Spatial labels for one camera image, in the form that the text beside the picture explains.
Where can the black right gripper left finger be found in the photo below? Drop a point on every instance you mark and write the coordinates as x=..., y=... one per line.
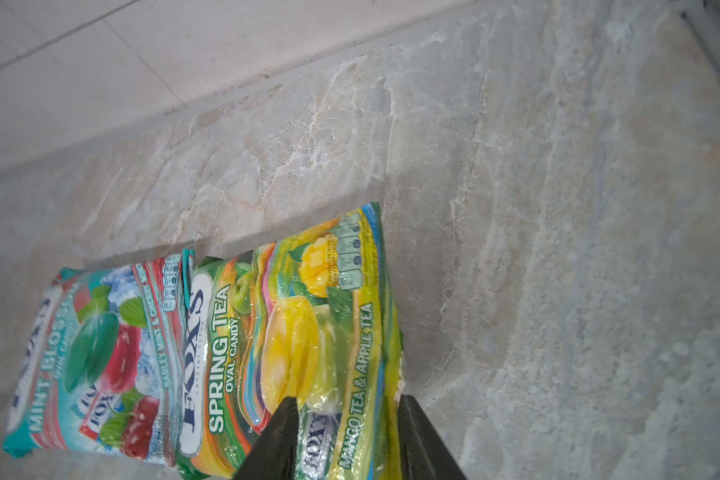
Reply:
x=273, y=455

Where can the spring tea candy bag yellow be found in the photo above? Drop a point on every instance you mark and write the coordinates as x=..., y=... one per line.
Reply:
x=310, y=318

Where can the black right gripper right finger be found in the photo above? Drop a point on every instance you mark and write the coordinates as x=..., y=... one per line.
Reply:
x=423, y=453

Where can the mint blossom candy bag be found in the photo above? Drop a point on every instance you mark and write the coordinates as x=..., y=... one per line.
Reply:
x=103, y=368

